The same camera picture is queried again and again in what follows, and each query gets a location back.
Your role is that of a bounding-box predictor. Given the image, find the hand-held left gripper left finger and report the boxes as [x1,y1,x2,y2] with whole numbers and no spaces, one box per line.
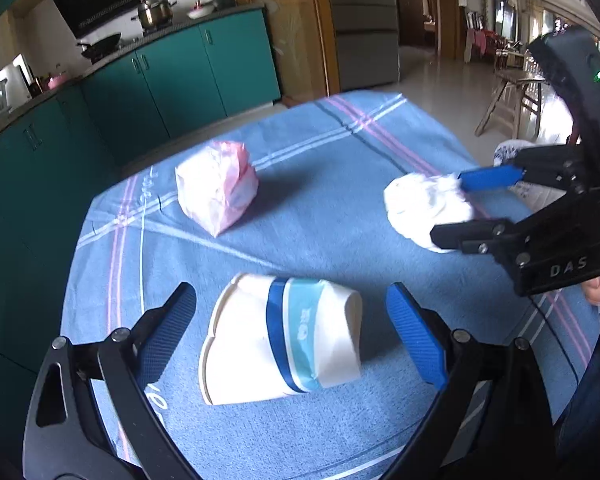
[22,281,203,480]

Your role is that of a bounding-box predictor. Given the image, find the person's right hand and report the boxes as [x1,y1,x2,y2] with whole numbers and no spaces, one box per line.
[580,275,600,307]

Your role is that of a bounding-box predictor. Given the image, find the white countertop appliance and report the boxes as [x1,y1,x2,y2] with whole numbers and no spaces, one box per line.
[0,55,33,106]

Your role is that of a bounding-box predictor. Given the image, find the pink tissue pack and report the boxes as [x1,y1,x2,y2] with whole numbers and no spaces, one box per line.
[175,140,259,237]

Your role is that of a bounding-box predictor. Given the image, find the red cloth on chair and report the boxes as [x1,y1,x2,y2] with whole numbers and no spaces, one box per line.
[467,27,496,61]

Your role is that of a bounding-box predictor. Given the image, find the green kitchen cabinets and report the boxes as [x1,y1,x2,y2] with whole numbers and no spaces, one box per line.
[0,5,281,396]

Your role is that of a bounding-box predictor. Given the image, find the white tissue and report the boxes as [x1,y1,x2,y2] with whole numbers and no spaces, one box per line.
[383,172,491,254]

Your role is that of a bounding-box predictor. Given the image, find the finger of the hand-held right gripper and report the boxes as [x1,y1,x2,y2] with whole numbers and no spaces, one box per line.
[430,185,589,262]
[457,144,584,193]

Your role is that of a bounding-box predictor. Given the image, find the steel cooking pot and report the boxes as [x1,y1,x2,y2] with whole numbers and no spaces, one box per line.
[132,0,177,31]

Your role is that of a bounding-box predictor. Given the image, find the wooden stool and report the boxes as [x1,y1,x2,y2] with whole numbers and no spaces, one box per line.
[475,67,548,138]

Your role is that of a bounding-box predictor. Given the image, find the white printed plastic bag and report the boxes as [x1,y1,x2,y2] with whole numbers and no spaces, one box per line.
[494,139,551,211]

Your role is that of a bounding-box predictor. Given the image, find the black wok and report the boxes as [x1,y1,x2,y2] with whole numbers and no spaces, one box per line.
[77,32,122,58]

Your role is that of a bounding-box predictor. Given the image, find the crushed white paper cup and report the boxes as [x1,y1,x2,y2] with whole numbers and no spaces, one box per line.
[198,272,363,407]

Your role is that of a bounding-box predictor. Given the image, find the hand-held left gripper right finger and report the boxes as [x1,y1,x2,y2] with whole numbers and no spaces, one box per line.
[380,281,556,480]

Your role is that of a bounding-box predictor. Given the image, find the pink lidded bowl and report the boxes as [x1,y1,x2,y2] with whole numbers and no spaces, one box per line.
[187,0,216,20]

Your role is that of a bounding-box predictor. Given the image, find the dark clothing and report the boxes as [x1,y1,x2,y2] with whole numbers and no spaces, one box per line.
[555,330,600,461]

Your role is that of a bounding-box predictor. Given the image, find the grey refrigerator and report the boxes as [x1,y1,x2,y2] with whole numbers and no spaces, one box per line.
[325,0,400,92]

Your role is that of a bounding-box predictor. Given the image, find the blue plaid tablecloth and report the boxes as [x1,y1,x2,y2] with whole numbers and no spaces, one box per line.
[60,91,600,480]

